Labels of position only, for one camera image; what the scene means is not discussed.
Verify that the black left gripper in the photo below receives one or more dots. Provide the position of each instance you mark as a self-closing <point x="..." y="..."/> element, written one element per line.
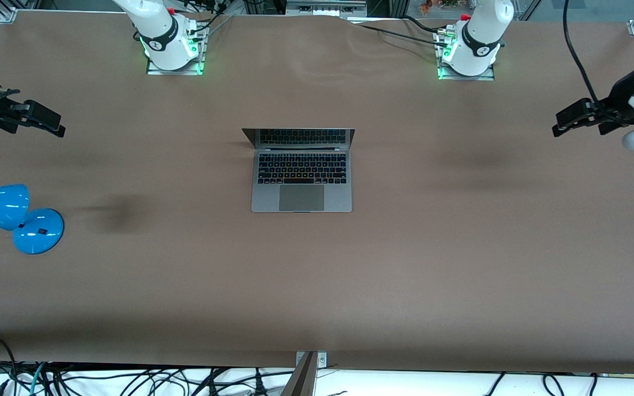
<point x="621" y="100"/>

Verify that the grey laptop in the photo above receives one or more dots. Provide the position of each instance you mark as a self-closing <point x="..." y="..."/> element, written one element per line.
<point x="301" y="190"/>

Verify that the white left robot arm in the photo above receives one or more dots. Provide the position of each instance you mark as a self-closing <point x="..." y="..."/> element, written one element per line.
<point x="476" y="49"/>

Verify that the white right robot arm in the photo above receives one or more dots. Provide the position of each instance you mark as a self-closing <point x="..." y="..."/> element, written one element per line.
<point x="163" y="44"/>

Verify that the blue desk lamp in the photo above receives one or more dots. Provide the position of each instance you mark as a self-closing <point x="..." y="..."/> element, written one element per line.
<point x="36" y="234"/>

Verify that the grey equipment box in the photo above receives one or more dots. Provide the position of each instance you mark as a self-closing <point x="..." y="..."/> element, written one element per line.
<point x="325" y="7"/>

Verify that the brown table cover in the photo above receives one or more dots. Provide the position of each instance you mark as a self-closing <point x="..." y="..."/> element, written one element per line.
<point x="317" y="286"/>

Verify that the small metal bracket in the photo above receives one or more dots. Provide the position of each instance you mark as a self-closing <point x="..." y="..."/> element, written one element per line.
<point x="322" y="360"/>

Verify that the dark camera stand beam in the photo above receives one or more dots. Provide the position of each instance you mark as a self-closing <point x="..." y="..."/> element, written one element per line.
<point x="301" y="382"/>

